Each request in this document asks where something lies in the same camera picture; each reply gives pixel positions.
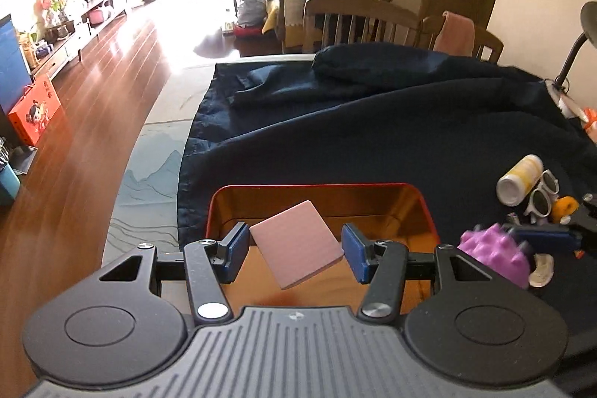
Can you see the pink rectangular block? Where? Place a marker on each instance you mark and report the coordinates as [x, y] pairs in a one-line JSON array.
[[296, 244]]

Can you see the round silver tin lid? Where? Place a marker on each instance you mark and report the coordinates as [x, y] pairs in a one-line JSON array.
[[544, 271]]

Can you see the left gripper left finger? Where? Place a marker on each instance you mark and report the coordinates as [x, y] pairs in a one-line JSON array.
[[209, 264]]

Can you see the orange tangerine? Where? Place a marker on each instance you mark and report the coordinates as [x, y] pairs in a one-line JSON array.
[[563, 206]]

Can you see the purple spiky massage ball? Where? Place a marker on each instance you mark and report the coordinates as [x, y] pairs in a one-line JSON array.
[[496, 249]]

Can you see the long tv cabinet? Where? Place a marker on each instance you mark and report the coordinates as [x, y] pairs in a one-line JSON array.
[[63, 43]]

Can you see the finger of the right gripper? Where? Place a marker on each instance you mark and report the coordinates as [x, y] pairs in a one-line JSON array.
[[546, 238], [584, 218]]

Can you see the wooden dining chair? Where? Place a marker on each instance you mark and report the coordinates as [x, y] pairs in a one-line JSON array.
[[333, 22]]

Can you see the blue front cabinet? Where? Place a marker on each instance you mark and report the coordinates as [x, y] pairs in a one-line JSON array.
[[14, 73]]

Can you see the red gift box on floor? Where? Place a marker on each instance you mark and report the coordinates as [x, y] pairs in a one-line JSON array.
[[33, 112]]

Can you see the white frame sunglasses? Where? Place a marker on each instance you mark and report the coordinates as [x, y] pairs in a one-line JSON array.
[[543, 195]]

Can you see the pink towel on chair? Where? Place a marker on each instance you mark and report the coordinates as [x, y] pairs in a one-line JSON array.
[[456, 36]]

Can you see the white yellow lotion bottle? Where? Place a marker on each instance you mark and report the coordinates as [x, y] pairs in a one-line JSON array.
[[516, 184]]

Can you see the dark navy blue cloth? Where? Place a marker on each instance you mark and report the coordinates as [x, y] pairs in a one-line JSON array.
[[379, 113]]

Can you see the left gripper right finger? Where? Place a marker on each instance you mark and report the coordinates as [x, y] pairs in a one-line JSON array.
[[381, 265]]

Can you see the grey desk lamp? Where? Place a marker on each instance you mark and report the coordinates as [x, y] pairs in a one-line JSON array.
[[588, 19]]

